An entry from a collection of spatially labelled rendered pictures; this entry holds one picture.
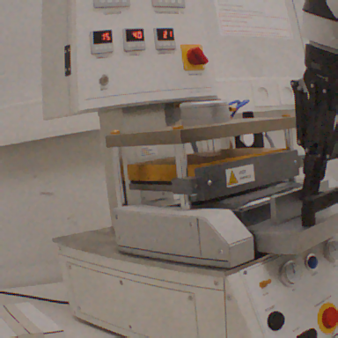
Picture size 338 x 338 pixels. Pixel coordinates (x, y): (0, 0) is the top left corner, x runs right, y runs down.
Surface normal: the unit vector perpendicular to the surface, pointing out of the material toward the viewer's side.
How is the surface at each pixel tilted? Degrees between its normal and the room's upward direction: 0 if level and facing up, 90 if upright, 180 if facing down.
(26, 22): 90
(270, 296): 65
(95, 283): 90
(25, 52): 90
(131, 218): 90
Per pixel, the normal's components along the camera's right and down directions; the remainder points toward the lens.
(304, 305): 0.53, -0.42
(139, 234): -0.76, 0.14
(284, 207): 0.64, 0.00
